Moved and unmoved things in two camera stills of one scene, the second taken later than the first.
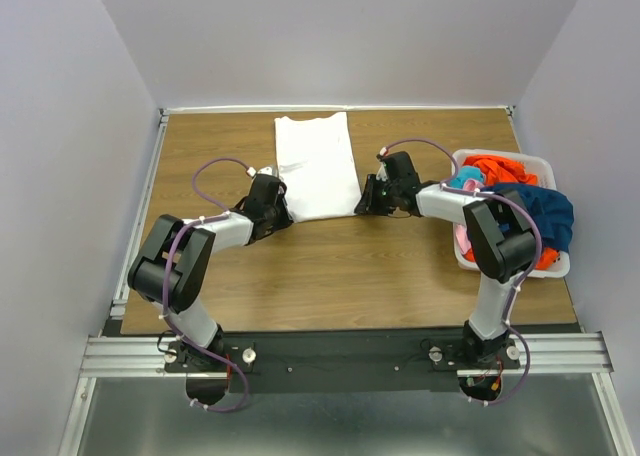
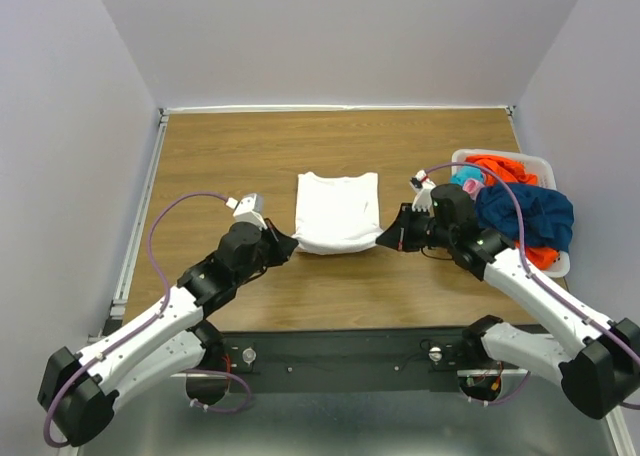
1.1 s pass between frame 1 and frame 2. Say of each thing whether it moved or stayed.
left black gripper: moved
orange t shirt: stayed
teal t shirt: stayed
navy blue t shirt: stayed
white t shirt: moved
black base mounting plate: stayed
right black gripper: moved
